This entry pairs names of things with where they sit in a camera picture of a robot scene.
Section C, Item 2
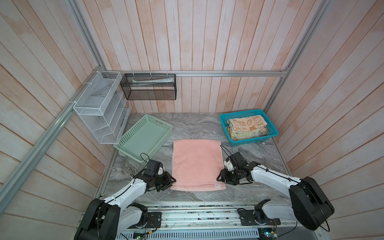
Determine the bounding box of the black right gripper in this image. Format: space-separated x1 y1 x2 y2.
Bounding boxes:
215 167 240 184

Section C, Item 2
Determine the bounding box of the green yellow striped towel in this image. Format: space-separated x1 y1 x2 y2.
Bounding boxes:
227 127 268 141

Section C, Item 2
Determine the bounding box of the plain pink towel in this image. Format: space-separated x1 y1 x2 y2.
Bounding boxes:
171 139 226 192

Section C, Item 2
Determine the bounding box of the pink orange patterned towel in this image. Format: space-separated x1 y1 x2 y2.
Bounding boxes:
227 115 268 133

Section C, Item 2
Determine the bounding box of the teal plastic basket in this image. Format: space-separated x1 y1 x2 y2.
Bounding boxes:
220 110 279 146

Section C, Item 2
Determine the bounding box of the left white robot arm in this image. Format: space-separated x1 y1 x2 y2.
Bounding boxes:
74 160 177 240

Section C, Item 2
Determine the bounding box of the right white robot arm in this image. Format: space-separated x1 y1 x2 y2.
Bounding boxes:
217 152 335 231

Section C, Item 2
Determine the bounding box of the light green plastic basket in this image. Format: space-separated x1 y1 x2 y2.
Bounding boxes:
114 115 173 163

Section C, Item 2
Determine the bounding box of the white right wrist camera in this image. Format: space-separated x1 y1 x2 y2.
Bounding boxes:
224 160 235 172

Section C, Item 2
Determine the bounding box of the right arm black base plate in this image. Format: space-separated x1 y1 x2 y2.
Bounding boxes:
237 208 281 226

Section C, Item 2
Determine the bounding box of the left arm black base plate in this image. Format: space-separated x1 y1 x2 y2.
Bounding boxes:
129 212 162 229

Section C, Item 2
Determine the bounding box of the aluminium mounting rail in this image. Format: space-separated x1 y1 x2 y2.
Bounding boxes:
74 201 325 240

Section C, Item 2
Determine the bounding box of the white wire mesh shelf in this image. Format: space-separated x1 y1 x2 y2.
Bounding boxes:
74 71 132 145

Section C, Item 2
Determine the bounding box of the black mesh wall basket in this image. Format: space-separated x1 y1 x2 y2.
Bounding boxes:
120 73 177 101

